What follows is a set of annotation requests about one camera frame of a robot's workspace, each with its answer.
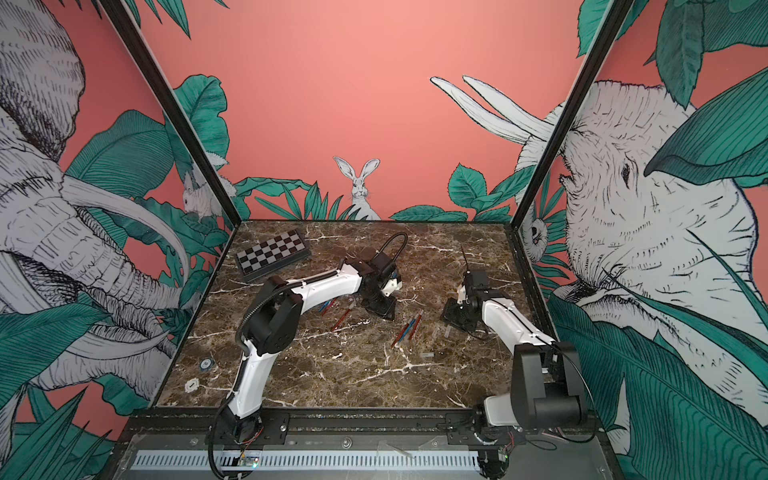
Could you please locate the red knife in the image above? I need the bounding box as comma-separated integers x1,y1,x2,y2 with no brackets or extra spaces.
320,299,336,316
330,306,354,332
390,320,413,348
408,313,422,341

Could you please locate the blue knife bottom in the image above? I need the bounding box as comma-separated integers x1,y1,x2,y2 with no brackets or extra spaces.
397,317,418,343

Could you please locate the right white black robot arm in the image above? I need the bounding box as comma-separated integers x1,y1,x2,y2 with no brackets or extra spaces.
442,269,589,430

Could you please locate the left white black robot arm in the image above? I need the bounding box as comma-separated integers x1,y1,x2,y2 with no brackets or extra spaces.
226,252,402,420

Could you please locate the black white checkerboard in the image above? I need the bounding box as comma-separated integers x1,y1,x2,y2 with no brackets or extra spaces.
236,229,311,282

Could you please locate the white round table grommet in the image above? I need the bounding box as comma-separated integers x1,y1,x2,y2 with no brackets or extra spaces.
184,378,200,393

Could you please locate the left black camera cable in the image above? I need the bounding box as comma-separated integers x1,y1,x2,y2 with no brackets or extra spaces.
376,232,409,265

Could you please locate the white perforated cable duct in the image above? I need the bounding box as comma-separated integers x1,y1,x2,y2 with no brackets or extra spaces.
129,450,480,473

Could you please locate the black front rail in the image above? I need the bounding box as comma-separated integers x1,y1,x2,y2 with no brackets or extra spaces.
119,409,601,448

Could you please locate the right black frame post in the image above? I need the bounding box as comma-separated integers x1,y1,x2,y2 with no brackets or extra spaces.
511,0,633,230

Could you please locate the black frame post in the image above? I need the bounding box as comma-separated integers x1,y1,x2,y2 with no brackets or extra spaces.
511,0,633,230
99,0,242,228

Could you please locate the left black frame post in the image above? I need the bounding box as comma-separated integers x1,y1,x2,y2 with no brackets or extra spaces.
99,0,242,228

